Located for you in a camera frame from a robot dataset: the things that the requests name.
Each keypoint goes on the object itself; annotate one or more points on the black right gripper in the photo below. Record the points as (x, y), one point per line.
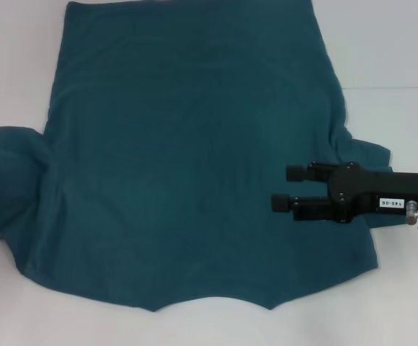
(382, 194)

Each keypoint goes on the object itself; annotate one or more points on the blue shirt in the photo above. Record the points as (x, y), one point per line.
(194, 162)

